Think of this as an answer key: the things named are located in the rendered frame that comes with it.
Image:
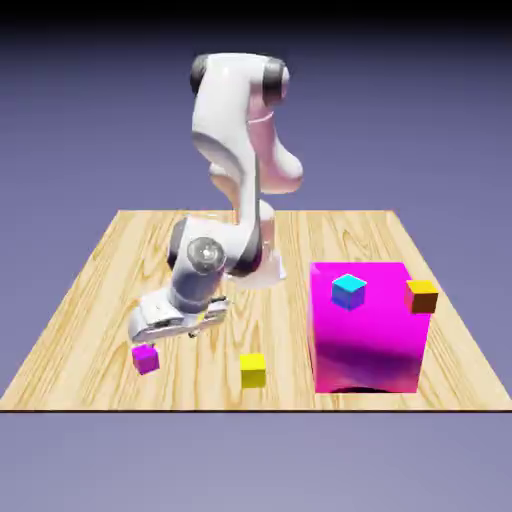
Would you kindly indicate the large magenta box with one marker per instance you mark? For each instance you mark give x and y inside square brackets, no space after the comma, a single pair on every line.
[372,340]

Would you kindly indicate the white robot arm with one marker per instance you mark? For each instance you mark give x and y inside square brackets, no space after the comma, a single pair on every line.
[224,132]

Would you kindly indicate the small yellow cube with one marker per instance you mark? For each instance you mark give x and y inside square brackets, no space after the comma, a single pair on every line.
[252,370]

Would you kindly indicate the small cyan cube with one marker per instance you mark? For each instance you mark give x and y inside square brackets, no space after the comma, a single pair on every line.
[348,291]

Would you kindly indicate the small magenta cube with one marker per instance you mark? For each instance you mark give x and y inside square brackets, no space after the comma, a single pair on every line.
[145,358]

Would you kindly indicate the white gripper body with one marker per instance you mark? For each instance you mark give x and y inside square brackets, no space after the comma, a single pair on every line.
[154,316]

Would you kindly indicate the small orange cube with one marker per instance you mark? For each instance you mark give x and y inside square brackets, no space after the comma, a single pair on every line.
[422,296]

